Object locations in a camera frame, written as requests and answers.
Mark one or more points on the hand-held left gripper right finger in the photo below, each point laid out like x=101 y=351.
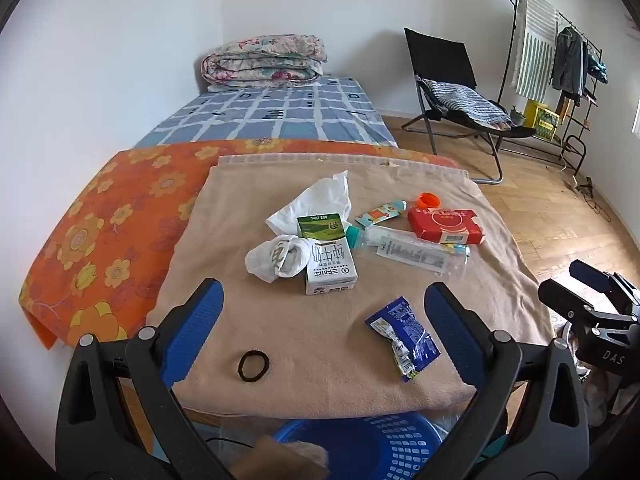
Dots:
x=452 y=330

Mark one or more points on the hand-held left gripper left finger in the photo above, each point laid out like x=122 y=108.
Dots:
x=195 y=330

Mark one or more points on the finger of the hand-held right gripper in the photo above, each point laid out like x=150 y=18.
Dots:
x=565 y=295
x=585 y=272

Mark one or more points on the red tissue packet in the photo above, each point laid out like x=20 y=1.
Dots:
x=445 y=225

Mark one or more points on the green and white milk carton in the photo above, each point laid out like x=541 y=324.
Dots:
x=330 y=265

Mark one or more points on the blue plastic basket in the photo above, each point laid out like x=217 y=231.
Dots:
x=370 y=445

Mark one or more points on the blue snack wrapper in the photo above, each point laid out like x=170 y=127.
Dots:
x=405 y=330

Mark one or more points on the clear plastic bottle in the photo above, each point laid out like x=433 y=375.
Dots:
x=415 y=255

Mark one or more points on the crumpled white plastic bag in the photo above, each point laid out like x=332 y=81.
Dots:
x=265 y=260

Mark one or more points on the beige blanket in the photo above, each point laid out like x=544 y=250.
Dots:
x=300 y=330

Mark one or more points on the black clothes rack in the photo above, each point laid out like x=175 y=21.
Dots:
x=564 y=152

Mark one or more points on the orange floral blanket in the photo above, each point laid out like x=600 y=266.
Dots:
x=100 y=240

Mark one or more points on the orange bottle cap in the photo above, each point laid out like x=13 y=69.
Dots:
x=429 y=201

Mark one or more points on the small colourful sachet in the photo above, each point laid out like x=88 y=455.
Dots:
x=380 y=212

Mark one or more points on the yellow plastic crate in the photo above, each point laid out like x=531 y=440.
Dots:
x=542 y=120

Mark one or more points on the flat white plastic bag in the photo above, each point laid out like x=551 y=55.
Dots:
x=315 y=197

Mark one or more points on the teal hanging garment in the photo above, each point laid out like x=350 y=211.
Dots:
x=597 y=67

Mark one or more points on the dark hanging jacket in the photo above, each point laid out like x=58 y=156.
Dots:
x=567 y=65

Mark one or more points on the striped grey cloth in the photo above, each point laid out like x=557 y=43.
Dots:
x=465 y=100

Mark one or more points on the green striped towel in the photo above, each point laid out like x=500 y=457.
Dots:
x=535 y=50

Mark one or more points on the black folding chair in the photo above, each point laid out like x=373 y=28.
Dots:
x=440 y=55

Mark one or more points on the folded floral quilt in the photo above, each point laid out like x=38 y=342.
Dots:
x=260 y=62

